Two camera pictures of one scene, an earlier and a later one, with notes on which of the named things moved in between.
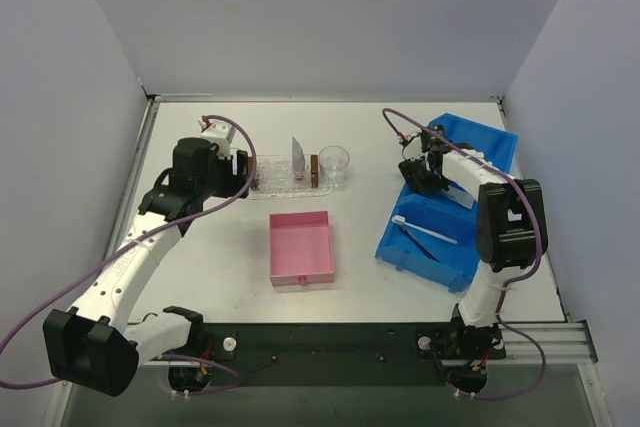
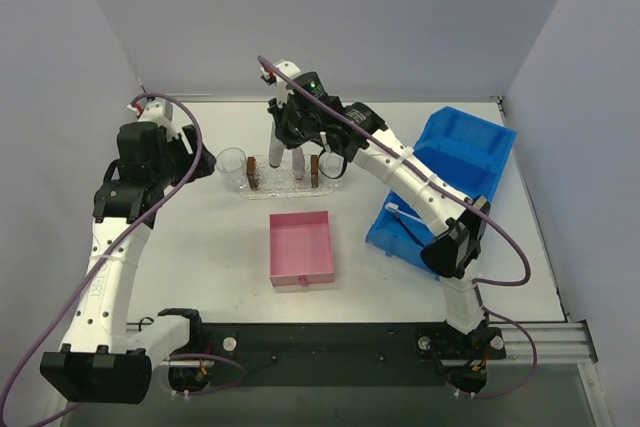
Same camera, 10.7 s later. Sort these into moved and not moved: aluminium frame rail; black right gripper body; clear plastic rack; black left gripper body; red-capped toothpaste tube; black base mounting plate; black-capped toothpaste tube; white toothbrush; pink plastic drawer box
Moved: black left gripper body; white toothbrush; black-capped toothpaste tube; black right gripper body
Not moved: clear plastic rack; red-capped toothpaste tube; aluminium frame rail; black base mounting plate; pink plastic drawer box
